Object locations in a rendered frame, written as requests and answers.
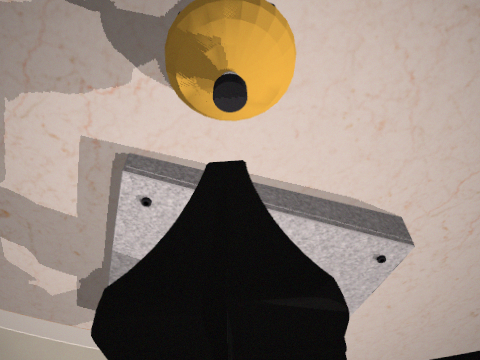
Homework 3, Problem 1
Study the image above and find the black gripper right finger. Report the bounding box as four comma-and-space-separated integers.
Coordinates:
225, 160, 349, 360

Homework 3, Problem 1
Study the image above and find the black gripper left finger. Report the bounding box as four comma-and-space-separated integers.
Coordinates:
91, 161, 230, 360

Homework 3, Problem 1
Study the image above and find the golden bell dome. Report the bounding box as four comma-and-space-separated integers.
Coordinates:
165, 0, 296, 121

